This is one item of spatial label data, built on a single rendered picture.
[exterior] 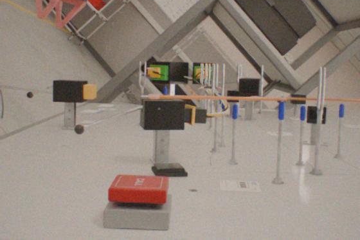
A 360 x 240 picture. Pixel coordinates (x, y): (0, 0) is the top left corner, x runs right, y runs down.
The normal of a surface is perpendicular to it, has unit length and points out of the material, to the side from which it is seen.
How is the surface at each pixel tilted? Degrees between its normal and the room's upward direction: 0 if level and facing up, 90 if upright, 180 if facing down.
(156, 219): 90
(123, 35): 90
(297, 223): 47
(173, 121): 80
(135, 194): 90
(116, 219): 90
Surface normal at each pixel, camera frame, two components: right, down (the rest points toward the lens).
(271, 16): 0.00, 0.11
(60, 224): 0.03, -1.00
